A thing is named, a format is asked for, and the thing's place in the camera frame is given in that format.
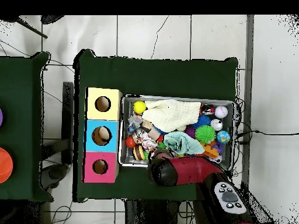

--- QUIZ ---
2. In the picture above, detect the black power cable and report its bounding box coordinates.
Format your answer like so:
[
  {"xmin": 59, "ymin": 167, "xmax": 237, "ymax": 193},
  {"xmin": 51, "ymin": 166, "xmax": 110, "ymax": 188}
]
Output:
[{"xmin": 235, "ymin": 129, "xmax": 299, "ymax": 138}]

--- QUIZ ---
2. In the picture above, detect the blue spiky ball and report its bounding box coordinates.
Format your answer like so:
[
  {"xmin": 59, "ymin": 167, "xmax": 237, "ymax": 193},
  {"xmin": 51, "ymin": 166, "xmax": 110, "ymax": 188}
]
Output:
[{"xmin": 192, "ymin": 114, "xmax": 212, "ymax": 129}]

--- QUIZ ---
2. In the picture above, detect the mint green cloth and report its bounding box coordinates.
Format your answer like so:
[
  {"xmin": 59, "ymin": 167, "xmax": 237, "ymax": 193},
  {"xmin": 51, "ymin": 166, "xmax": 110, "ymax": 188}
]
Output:
[{"xmin": 164, "ymin": 131, "xmax": 206, "ymax": 155}]

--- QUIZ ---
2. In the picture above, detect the orange plastic bowl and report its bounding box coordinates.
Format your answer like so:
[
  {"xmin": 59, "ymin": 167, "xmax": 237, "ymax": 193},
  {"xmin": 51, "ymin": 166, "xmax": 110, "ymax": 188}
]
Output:
[{"xmin": 0, "ymin": 147, "xmax": 14, "ymax": 184}]

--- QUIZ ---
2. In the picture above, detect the blue globe ball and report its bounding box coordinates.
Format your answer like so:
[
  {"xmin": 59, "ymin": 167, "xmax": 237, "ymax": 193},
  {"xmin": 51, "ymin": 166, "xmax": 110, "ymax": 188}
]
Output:
[{"xmin": 216, "ymin": 130, "xmax": 231, "ymax": 145}]

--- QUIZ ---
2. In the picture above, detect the red-orange ball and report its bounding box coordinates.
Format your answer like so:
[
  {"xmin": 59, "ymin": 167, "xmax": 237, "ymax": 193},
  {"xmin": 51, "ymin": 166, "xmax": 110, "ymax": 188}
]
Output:
[{"xmin": 125, "ymin": 136, "xmax": 137, "ymax": 149}]

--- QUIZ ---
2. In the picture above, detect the yellow ball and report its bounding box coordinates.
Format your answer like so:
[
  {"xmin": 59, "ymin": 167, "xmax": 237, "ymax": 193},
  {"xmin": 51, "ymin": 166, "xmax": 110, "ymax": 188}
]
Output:
[{"xmin": 133, "ymin": 100, "xmax": 147, "ymax": 115}]

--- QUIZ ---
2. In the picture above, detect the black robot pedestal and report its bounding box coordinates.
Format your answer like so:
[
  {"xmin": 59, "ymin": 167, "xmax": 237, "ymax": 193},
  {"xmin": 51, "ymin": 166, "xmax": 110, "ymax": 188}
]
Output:
[{"xmin": 124, "ymin": 199, "xmax": 180, "ymax": 224}]

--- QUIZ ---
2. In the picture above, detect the person's foot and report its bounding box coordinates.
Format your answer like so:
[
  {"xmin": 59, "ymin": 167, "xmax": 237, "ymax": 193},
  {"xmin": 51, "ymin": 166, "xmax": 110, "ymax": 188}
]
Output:
[{"xmin": 40, "ymin": 15, "xmax": 65, "ymax": 25}]

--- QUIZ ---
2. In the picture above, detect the large green spiky ball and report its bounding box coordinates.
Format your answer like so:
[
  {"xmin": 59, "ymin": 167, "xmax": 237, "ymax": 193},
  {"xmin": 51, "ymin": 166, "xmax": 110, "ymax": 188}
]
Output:
[{"xmin": 194, "ymin": 124, "xmax": 217, "ymax": 145}]

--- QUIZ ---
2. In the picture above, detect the wooden three-hole sorting box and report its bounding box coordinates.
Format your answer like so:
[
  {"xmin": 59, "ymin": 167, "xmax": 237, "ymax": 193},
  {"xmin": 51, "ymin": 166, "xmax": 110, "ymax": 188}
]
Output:
[{"xmin": 82, "ymin": 87, "xmax": 123, "ymax": 184}]

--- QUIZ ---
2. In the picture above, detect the shallow clear mesh bin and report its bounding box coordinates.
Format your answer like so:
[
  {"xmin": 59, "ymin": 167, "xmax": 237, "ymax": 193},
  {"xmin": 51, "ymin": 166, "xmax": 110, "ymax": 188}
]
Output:
[{"xmin": 118, "ymin": 94, "xmax": 236, "ymax": 172}]

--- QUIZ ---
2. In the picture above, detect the cream muslin cloth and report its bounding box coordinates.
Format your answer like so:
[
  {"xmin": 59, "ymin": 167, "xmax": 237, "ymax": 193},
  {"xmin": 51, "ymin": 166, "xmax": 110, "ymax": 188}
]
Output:
[{"xmin": 141, "ymin": 99, "xmax": 202, "ymax": 133}]

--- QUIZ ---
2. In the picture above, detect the orange plastic toy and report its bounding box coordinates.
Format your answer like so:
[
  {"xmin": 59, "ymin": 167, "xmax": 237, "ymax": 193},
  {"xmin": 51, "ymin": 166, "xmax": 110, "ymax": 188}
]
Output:
[{"xmin": 202, "ymin": 141, "xmax": 220, "ymax": 159}]

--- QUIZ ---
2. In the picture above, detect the dark green tablecloth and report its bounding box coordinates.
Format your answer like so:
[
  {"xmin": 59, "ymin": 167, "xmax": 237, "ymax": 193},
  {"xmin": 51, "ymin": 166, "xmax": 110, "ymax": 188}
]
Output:
[
  {"xmin": 0, "ymin": 51, "xmax": 54, "ymax": 202},
  {"xmin": 72, "ymin": 48, "xmax": 239, "ymax": 206}
]

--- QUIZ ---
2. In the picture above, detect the black tripod leg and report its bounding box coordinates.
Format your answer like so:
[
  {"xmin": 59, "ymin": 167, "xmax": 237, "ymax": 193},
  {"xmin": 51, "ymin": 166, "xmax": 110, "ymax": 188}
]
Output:
[{"xmin": 0, "ymin": 15, "xmax": 48, "ymax": 39}]

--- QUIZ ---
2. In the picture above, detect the brown striped burger toy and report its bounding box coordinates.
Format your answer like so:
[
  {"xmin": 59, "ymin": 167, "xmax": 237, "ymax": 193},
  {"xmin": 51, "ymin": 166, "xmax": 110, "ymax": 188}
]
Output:
[{"xmin": 132, "ymin": 144, "xmax": 145, "ymax": 162}]

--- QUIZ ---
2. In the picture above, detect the white baseball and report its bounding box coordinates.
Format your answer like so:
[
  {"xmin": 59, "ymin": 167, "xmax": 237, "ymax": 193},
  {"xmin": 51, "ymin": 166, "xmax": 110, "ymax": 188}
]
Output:
[{"xmin": 214, "ymin": 105, "xmax": 229, "ymax": 119}]

